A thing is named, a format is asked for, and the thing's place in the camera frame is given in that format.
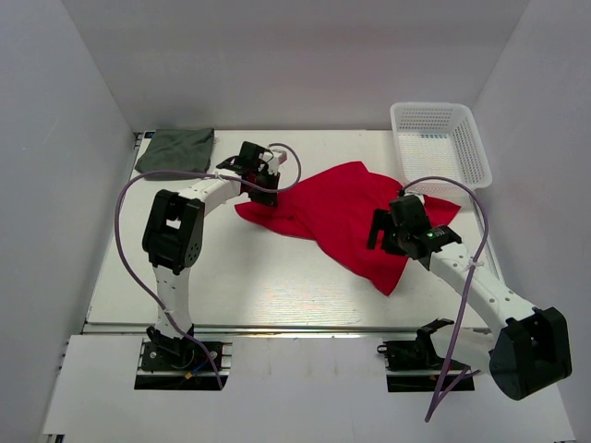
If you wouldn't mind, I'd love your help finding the red t-shirt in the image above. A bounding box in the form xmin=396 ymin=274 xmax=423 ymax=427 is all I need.
xmin=234 ymin=161 xmax=462 ymax=297

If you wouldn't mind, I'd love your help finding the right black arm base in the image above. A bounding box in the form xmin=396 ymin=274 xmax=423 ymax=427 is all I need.
xmin=376 ymin=318 xmax=453 ymax=393

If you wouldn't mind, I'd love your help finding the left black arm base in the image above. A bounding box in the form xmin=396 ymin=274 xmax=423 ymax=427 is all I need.
xmin=134 ymin=326 xmax=232 ymax=391

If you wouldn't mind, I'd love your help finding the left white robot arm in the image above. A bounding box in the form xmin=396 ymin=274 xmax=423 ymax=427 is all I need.
xmin=142 ymin=142 xmax=287 ymax=368

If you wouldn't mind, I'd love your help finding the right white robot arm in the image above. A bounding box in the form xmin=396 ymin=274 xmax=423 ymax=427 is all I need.
xmin=367 ymin=195 xmax=573 ymax=401

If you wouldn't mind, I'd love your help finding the folded grey t-shirt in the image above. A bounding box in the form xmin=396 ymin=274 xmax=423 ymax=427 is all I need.
xmin=135 ymin=127 xmax=215 ymax=174

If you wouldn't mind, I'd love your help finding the white plastic basket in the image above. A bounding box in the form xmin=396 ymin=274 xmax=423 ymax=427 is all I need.
xmin=390 ymin=102 xmax=492 ymax=190

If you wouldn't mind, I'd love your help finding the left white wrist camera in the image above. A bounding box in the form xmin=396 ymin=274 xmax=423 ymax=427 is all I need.
xmin=262 ymin=149 xmax=288 ymax=169

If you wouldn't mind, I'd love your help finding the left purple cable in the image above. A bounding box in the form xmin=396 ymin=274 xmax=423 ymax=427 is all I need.
xmin=114 ymin=142 xmax=304 ymax=389

